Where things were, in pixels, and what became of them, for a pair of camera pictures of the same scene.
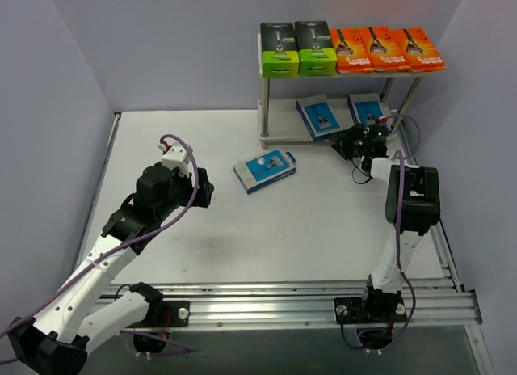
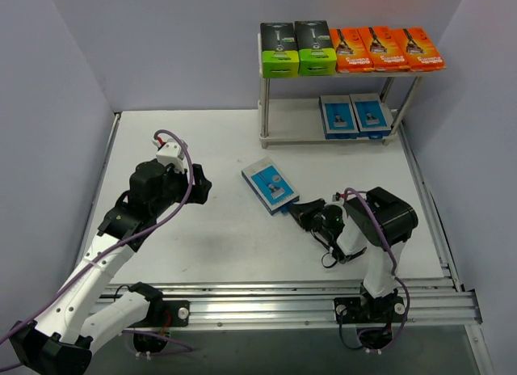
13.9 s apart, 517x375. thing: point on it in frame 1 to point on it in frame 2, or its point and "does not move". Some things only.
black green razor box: (279, 49) does not move
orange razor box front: (384, 49) does not move
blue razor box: (319, 117) to (338, 117)
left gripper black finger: (205, 189) does not move
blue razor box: (265, 168) to (271, 185)
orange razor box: (418, 50) does not move
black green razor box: (316, 54) does not move
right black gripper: (349, 145) to (316, 220)
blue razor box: (363, 104) does not move
